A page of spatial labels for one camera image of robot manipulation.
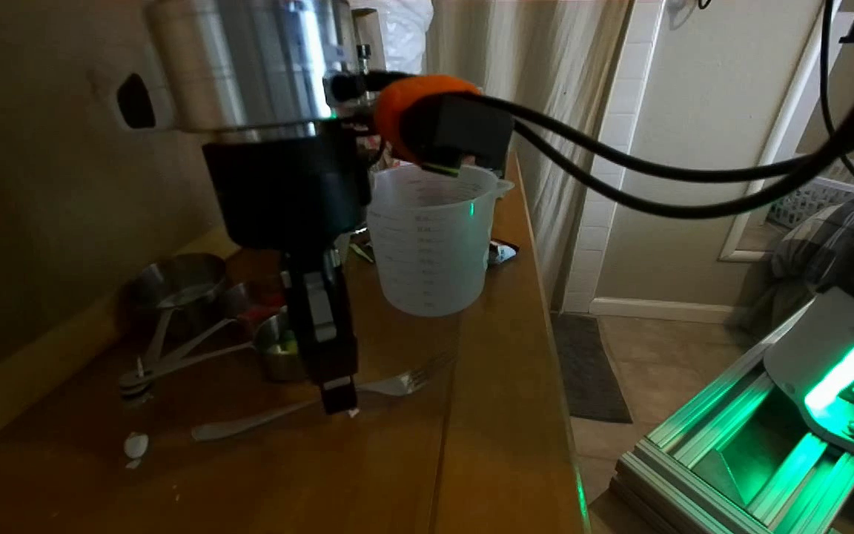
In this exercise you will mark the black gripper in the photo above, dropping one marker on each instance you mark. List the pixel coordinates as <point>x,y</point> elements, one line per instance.
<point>299,196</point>

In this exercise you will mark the clear plastic measuring jug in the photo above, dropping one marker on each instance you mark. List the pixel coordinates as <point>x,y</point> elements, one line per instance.
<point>429,236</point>

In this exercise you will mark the small dark object behind jug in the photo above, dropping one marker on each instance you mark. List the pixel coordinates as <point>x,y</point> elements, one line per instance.
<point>502,254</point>

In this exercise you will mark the small steel measuring cup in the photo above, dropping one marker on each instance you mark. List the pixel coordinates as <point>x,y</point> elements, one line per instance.
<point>274,351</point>

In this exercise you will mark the large steel measuring cup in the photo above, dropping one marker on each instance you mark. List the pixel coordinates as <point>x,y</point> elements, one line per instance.
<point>169,305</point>

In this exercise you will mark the wooden dresser with drawers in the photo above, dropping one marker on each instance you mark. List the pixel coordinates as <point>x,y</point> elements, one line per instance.
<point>480,450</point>

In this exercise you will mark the small white crumb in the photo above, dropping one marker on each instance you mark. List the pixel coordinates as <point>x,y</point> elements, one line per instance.
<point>133,450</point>

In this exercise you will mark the dark floor mat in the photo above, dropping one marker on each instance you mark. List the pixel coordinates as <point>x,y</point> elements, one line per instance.
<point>587,377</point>

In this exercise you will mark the plaid cloth pile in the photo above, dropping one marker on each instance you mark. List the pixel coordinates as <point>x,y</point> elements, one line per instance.
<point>799,265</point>

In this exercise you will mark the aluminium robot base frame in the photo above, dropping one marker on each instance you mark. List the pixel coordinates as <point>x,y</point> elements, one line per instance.
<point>766,447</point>

